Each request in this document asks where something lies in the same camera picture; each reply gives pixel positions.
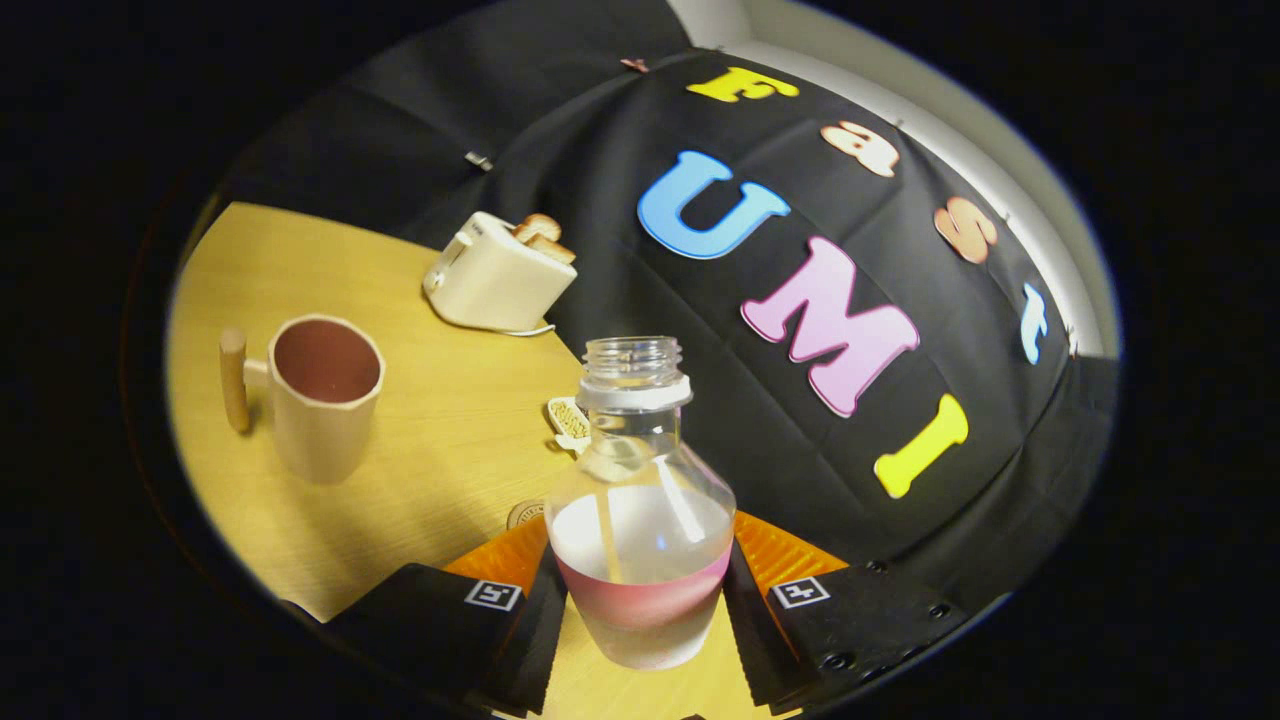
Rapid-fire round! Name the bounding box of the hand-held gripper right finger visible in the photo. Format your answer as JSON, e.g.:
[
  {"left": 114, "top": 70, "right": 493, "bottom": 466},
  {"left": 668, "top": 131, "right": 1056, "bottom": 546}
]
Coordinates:
[{"left": 722, "top": 512, "right": 971, "bottom": 716}]

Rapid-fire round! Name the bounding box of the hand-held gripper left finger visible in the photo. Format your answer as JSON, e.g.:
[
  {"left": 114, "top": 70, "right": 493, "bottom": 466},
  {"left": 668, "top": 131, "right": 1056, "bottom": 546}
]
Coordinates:
[{"left": 325, "top": 514, "right": 569, "bottom": 716}]

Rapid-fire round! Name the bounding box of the clear juice bottle pink label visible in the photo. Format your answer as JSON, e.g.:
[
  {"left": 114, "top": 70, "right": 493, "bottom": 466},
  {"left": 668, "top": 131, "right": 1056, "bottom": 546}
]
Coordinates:
[{"left": 545, "top": 336, "right": 738, "bottom": 671}]

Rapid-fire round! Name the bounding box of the beige cup wooden handle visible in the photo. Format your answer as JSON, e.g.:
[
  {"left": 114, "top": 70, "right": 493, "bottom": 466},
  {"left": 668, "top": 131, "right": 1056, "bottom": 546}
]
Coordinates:
[{"left": 219, "top": 314, "right": 387, "bottom": 487}]

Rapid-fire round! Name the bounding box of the wooden table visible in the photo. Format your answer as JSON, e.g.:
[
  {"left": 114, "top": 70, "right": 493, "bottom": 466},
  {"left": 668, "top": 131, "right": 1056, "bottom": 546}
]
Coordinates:
[{"left": 165, "top": 202, "right": 801, "bottom": 720}]

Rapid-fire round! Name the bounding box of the cream toaster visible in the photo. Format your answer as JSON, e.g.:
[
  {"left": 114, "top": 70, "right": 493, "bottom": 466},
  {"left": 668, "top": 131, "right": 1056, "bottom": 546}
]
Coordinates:
[{"left": 422, "top": 211, "right": 579, "bottom": 333}]

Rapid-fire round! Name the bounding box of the black backdrop cloth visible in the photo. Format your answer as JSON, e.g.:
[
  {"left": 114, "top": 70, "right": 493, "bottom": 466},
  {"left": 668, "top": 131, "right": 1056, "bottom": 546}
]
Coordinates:
[{"left": 225, "top": 0, "right": 1121, "bottom": 601}]

